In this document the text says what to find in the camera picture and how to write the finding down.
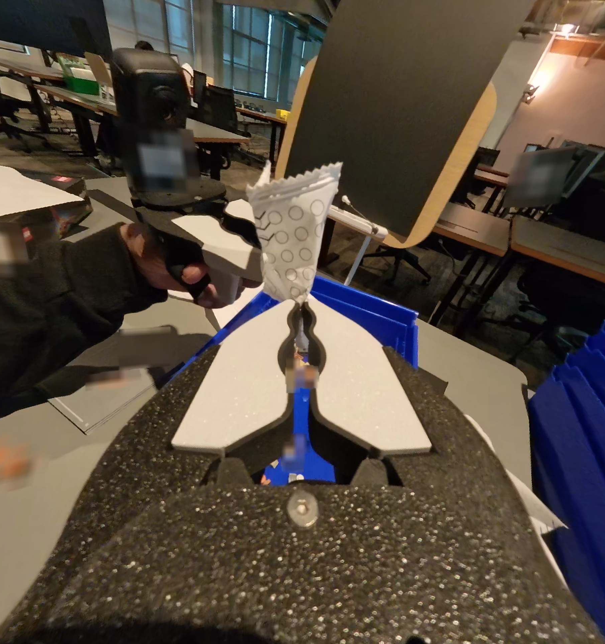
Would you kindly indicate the grey desk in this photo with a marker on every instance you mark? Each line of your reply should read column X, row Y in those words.
column 31, row 543

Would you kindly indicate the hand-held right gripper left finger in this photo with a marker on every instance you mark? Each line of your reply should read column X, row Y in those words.
column 232, row 397

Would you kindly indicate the wooden side desk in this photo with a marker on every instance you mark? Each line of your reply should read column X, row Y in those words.
column 558, row 246

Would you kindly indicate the person's left hand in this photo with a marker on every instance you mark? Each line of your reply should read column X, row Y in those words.
column 144, row 256

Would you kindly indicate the person's left forearm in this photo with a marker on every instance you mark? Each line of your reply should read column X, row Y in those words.
column 56, row 312

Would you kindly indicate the long wooden work table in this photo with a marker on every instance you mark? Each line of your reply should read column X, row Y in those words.
column 81, row 108

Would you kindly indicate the green box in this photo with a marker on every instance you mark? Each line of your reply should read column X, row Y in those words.
column 78, row 75

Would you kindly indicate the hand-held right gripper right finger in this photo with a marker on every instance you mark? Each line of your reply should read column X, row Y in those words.
column 372, row 397

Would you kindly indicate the yellow rimmed panel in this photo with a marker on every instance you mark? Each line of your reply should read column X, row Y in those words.
column 398, row 100

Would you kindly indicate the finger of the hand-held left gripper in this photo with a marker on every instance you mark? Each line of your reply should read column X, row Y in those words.
column 239, row 206
column 217, row 246

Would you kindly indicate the grey instruction booklet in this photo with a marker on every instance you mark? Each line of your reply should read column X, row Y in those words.
column 81, row 410

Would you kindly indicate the white stand shelf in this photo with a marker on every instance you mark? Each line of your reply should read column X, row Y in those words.
column 357, row 219

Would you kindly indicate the cardboard box with white flap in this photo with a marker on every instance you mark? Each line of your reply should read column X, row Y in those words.
column 15, row 193

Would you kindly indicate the grey metal bar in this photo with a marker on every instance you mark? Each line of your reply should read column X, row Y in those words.
column 358, row 259

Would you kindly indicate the black computer monitor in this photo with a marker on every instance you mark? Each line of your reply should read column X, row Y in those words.
column 594, row 161
column 41, row 20

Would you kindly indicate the blue plastic bin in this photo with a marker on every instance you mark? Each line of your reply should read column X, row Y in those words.
column 362, row 312

